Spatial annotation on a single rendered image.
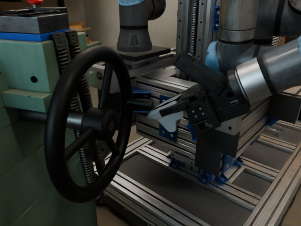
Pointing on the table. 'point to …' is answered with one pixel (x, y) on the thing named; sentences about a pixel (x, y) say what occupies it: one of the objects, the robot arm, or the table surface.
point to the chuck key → (18, 11)
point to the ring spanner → (38, 13)
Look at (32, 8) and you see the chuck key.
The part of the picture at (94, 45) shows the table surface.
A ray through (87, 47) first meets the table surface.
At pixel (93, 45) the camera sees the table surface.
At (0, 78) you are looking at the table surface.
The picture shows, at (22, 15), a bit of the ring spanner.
